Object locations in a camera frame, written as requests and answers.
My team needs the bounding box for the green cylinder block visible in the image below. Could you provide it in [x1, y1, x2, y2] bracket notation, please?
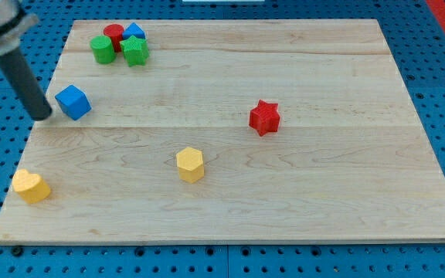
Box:
[90, 35, 116, 64]

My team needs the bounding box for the red cylinder block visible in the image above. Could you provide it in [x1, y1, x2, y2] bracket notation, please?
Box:
[103, 23, 124, 53]

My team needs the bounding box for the yellow heart block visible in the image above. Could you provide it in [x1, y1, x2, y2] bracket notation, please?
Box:
[12, 169, 51, 204]

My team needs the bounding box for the wooden board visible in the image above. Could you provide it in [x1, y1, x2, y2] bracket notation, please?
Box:
[0, 19, 445, 246]

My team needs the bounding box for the blue cube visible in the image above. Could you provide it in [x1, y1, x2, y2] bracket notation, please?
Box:
[55, 85, 91, 120]

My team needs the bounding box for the red star block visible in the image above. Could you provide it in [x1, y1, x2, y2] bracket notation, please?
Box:
[249, 100, 280, 137]

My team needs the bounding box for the blue triangle block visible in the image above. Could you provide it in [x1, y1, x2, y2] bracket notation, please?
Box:
[122, 22, 146, 40]

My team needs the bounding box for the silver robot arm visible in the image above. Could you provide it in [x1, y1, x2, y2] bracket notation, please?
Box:
[0, 0, 52, 121]

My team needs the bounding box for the yellow hexagon block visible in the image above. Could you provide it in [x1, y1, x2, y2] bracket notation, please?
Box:
[176, 147, 205, 183]

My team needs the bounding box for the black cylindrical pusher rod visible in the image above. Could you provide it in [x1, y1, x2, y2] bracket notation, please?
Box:
[0, 47, 53, 121]

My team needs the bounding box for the green star block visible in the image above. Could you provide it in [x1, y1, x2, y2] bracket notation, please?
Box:
[120, 36, 149, 66]

